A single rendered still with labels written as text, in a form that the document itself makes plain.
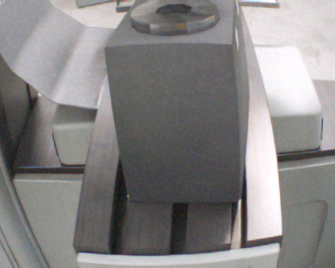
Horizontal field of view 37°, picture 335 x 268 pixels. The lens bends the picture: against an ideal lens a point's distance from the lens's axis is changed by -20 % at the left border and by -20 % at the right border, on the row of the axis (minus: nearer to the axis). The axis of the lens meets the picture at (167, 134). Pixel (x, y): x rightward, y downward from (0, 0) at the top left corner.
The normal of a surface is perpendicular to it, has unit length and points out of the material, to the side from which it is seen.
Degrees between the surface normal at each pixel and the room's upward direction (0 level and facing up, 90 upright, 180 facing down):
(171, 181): 90
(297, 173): 90
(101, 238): 0
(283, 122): 90
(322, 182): 90
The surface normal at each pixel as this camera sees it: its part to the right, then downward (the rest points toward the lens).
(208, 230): -0.10, -0.82
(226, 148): -0.15, 0.58
